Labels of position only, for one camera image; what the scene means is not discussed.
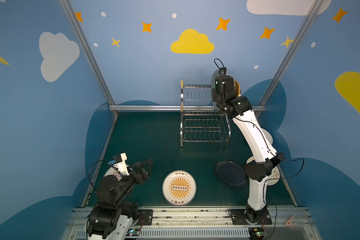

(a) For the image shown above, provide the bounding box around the orange woven round plate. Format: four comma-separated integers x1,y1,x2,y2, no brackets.
234,80,241,97

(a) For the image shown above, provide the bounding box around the white plate orange sunburst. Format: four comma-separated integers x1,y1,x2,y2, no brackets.
162,170,197,207

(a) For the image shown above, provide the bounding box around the grey-green plain plate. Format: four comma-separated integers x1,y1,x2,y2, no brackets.
211,70,219,110

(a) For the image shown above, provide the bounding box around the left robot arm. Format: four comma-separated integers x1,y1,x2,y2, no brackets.
86,159,154,240

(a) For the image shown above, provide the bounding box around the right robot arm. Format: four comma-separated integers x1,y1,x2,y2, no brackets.
212,75,285,225

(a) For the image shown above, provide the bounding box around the chrome two-tier dish rack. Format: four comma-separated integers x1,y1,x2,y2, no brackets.
180,82,232,147

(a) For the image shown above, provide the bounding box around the white sunburst plate at left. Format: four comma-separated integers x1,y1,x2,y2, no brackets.
103,165,129,180

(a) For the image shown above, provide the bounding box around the left green circuit board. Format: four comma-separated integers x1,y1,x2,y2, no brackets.
127,229,141,237

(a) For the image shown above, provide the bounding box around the green circuit board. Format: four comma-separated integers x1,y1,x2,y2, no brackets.
127,229,141,237
248,228,267,240

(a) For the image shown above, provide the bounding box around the dark blue round plate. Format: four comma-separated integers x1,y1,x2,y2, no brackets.
214,161,248,188

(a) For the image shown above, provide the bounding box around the cream floral plate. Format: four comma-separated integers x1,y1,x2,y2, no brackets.
246,155,281,185

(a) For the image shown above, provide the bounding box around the right green circuit board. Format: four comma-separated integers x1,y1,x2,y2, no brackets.
248,228,267,240

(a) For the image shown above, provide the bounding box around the pink clothes peg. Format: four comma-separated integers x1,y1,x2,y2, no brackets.
285,215,298,226

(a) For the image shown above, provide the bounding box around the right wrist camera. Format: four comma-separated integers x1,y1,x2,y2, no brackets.
219,67,227,76

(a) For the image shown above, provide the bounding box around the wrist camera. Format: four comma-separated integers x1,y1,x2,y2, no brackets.
109,153,129,177
219,67,227,76

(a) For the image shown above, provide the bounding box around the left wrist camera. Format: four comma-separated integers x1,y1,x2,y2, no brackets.
109,153,129,177

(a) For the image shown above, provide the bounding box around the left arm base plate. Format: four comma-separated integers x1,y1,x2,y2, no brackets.
135,209,153,226

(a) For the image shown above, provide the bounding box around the right aluminium frame post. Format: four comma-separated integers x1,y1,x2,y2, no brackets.
255,0,325,117

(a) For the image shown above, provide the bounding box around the aluminium frame post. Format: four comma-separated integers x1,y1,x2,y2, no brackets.
59,0,119,118
255,0,325,117

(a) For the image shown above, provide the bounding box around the aluminium frame back bar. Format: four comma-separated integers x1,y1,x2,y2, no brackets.
108,104,267,113

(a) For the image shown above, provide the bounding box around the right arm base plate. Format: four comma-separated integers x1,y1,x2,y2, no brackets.
228,207,272,225

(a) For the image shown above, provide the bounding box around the left aluminium frame post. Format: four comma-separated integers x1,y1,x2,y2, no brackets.
59,0,119,118

